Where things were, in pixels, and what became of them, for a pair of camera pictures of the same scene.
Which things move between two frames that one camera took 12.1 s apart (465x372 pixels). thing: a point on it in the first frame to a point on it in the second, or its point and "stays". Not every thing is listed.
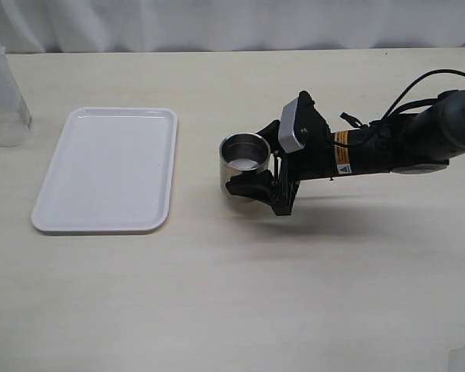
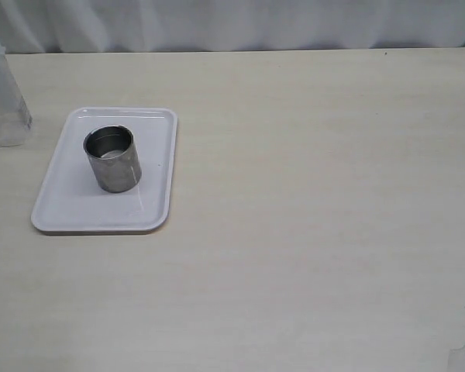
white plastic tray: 111,171 stays
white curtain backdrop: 58,26 stays
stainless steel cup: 242,153 to 112,153
